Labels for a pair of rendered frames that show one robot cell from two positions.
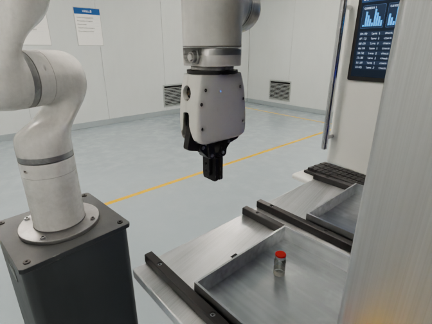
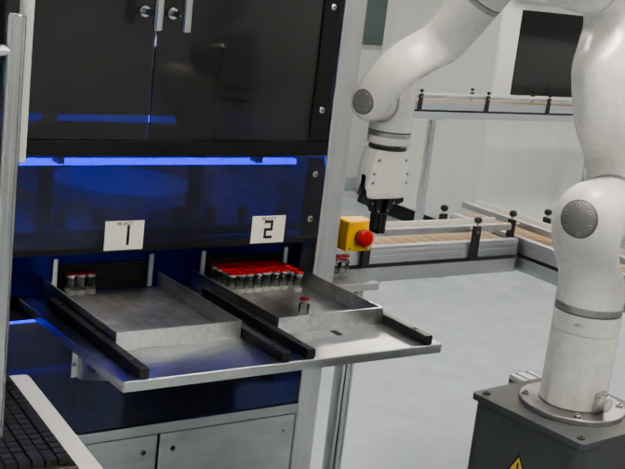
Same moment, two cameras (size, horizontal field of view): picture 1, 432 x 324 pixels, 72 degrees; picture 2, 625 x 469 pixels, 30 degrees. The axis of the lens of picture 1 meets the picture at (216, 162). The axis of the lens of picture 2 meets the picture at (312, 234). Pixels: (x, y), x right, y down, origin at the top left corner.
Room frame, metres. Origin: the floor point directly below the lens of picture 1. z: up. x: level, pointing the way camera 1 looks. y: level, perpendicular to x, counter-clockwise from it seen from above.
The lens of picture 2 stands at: (2.72, 0.10, 1.59)
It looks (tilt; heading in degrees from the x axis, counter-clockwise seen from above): 13 degrees down; 185
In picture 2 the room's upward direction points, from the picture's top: 7 degrees clockwise
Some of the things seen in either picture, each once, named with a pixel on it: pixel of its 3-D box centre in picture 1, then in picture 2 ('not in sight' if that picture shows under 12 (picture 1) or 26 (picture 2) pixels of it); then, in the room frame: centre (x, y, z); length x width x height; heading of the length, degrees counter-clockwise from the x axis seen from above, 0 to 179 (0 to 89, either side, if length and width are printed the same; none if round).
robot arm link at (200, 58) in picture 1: (211, 58); (390, 138); (0.46, 0.01, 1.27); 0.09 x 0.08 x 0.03; 131
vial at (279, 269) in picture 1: (279, 264); (303, 309); (0.46, -0.12, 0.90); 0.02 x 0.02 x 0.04
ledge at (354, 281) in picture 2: not in sight; (339, 279); (0.07, -0.08, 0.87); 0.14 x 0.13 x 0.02; 42
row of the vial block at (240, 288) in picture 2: not in sight; (262, 280); (0.30, -0.23, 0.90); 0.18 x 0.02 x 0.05; 132
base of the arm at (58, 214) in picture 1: (54, 191); (579, 357); (0.67, 0.41, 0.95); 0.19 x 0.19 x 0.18
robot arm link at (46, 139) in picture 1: (49, 103); (592, 247); (0.70, 0.39, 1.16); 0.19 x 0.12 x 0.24; 152
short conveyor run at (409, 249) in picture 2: not in sight; (405, 242); (-0.19, 0.06, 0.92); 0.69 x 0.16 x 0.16; 132
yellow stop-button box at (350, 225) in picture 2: not in sight; (352, 233); (0.11, -0.07, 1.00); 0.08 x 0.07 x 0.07; 42
